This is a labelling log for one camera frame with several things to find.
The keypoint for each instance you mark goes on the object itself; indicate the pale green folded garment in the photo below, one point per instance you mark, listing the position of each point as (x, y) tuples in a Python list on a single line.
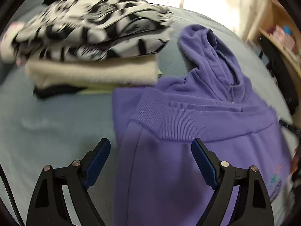
[(98, 90)]

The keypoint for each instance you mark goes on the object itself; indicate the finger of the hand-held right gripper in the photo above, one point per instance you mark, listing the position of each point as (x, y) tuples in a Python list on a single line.
[(290, 127)]

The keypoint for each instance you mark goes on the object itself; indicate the blue toy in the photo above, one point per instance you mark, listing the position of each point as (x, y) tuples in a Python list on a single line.
[(287, 30)]

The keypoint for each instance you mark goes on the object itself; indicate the white and pink cat plush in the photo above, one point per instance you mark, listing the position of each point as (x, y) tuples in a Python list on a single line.
[(7, 51)]

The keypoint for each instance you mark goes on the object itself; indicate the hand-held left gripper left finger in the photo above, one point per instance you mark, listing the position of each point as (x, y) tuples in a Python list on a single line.
[(97, 162)]

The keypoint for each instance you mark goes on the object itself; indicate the white leaf-print curtain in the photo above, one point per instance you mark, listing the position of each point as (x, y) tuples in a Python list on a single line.
[(235, 4)]

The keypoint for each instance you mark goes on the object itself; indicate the stack of pink boxes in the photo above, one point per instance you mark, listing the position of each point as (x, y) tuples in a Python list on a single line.
[(282, 40)]

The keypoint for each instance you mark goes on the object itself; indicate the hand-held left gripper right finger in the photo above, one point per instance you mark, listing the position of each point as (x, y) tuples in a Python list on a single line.
[(204, 162)]

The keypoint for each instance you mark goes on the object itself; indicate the wooden shelf unit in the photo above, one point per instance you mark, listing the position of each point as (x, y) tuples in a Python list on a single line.
[(277, 14)]

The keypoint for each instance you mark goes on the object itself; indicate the black and white printed garment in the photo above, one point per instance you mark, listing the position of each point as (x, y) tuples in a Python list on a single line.
[(94, 23)]

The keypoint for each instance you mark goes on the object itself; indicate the long black bag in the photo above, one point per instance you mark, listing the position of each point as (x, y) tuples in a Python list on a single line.
[(275, 58)]

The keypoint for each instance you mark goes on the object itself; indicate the light blue bed blanket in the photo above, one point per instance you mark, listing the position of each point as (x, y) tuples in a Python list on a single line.
[(58, 127)]

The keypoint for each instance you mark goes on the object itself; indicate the cream folded garment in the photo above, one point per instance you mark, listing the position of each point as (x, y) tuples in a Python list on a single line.
[(94, 73)]

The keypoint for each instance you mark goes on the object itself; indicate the purple zip hoodie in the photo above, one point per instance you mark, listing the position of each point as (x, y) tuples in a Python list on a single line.
[(188, 98)]

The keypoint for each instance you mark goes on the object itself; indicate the black folded garment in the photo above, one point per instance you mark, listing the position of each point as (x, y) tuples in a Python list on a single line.
[(51, 92)]

